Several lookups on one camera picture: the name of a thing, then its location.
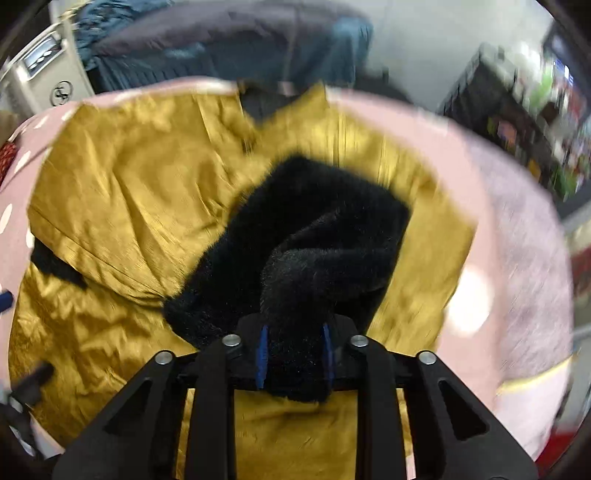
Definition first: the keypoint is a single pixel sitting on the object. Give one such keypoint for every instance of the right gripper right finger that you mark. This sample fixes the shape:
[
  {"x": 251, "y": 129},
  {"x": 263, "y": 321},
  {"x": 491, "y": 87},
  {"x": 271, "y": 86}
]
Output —
[{"x": 454, "y": 435}]

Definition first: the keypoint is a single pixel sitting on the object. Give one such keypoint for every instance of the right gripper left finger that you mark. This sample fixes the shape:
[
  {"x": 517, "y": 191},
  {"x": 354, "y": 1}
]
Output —
[{"x": 174, "y": 407}]

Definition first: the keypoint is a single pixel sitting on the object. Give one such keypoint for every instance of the gold satin padded jacket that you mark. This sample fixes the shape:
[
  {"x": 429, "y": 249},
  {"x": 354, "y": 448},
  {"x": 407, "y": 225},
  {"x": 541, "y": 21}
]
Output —
[{"x": 295, "y": 428}]

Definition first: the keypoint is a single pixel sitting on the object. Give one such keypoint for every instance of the pink polka dot bedsheet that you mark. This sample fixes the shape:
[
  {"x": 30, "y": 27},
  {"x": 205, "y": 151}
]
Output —
[{"x": 178, "y": 211}]

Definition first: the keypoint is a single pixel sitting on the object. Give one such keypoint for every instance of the grey knitted blanket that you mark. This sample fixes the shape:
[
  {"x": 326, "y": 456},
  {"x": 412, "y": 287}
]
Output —
[{"x": 535, "y": 261}]

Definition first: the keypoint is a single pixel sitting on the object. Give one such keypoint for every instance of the red floral folded cloth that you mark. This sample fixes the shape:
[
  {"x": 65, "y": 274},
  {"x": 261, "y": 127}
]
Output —
[{"x": 8, "y": 153}]

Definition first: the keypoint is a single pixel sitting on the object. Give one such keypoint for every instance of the white machine with display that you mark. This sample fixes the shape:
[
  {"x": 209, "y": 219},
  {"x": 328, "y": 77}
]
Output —
[{"x": 46, "y": 73}]

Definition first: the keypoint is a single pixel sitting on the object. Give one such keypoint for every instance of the blue skirted massage bed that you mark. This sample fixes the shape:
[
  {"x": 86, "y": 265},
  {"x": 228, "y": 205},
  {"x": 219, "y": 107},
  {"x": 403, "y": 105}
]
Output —
[{"x": 333, "y": 56}]

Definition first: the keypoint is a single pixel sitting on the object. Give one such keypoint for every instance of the blue crumpled cloth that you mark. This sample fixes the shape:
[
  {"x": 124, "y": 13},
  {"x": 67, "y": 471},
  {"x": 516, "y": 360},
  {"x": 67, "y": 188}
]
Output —
[{"x": 98, "y": 19}]

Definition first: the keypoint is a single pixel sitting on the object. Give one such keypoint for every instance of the grey quilt on bed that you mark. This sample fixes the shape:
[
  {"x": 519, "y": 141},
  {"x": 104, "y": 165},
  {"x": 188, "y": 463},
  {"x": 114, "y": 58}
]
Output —
[{"x": 205, "y": 22}]

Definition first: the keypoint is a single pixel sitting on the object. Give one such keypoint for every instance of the black wire shelf rack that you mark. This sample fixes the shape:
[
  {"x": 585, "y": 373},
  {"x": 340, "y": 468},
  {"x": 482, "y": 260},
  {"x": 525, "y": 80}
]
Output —
[{"x": 489, "y": 99}]

